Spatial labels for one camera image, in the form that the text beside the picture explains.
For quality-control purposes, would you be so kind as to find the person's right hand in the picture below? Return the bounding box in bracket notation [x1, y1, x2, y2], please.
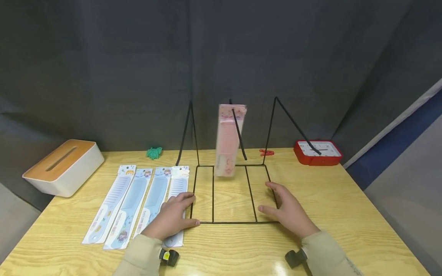
[257, 181, 321, 240]

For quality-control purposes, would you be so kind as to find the person's left hand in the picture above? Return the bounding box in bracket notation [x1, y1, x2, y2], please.
[141, 192, 201, 242]

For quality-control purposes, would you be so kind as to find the person's right forearm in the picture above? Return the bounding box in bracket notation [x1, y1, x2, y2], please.
[301, 230, 364, 276]

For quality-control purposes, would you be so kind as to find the person's left forearm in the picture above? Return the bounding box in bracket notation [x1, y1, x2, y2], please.
[113, 233, 164, 276]

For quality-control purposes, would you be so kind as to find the white comb packet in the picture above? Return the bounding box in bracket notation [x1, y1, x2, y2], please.
[82, 165, 137, 245]
[162, 166, 190, 248]

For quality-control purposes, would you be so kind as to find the blue comb packet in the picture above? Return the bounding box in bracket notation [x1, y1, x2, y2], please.
[103, 168, 153, 250]
[133, 167, 172, 238]

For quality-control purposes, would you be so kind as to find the black wrist band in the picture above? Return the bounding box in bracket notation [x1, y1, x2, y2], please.
[158, 248, 180, 268]
[284, 248, 309, 269]

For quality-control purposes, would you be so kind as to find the red alarm clock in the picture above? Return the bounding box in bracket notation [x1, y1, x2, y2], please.
[294, 140, 343, 166]

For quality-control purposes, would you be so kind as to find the stack of pink comb packets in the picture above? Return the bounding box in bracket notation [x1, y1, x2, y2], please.
[214, 103, 248, 177]

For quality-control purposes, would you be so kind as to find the white tissue box wooden lid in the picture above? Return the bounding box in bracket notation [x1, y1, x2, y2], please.
[22, 139, 105, 198]

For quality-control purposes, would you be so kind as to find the black wire display rack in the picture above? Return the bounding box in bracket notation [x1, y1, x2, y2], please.
[175, 97, 322, 224]

